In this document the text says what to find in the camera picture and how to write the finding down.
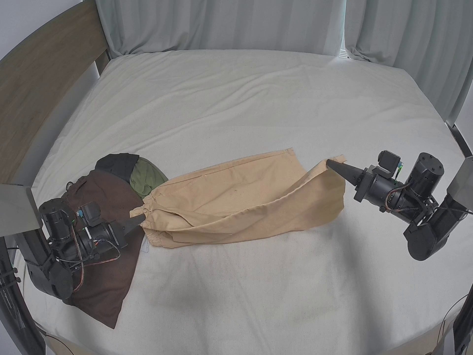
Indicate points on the black garment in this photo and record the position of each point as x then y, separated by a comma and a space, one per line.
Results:
114, 165

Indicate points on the pale green curtain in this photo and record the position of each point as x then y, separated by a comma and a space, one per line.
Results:
406, 20
221, 13

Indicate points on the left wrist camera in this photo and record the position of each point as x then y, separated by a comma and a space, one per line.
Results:
90, 213

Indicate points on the beige shorts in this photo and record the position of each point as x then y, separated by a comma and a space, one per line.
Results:
229, 198

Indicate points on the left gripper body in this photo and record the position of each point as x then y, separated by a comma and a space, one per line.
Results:
107, 235

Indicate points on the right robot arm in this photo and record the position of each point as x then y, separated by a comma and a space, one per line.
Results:
428, 235

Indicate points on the bed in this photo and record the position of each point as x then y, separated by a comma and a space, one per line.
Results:
277, 105

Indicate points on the green garment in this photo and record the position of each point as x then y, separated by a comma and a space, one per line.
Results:
147, 178

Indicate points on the brown shorts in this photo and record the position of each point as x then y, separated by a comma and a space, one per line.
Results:
107, 198

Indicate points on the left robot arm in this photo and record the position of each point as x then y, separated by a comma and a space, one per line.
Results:
48, 279

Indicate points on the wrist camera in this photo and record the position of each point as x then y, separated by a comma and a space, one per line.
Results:
390, 159
90, 213

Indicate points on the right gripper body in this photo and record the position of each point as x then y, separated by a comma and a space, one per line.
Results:
375, 189

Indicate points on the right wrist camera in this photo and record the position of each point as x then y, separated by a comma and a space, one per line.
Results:
390, 159

